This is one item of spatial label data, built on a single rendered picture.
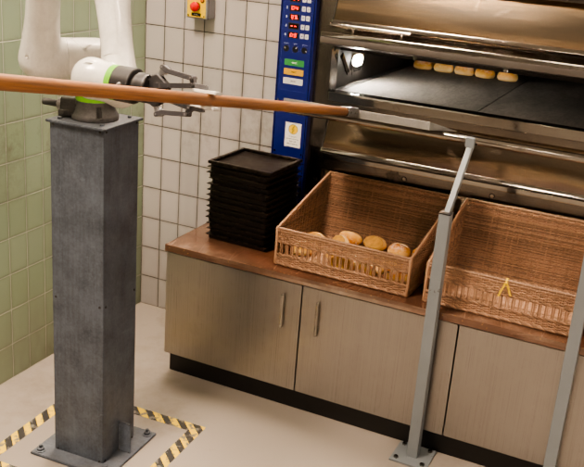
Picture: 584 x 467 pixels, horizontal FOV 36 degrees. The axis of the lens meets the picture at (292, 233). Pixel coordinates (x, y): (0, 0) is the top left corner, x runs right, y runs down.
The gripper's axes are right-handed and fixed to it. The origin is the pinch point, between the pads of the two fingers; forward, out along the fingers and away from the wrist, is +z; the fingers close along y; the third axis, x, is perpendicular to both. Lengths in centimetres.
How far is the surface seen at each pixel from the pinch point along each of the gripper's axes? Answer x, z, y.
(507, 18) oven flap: -147, 37, -42
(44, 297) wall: -99, -120, 98
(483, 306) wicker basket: -115, 55, 59
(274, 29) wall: -148, -58, -26
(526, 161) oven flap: -156, 52, 9
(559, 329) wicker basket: -115, 82, 60
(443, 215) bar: -98, 39, 29
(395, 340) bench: -113, 27, 79
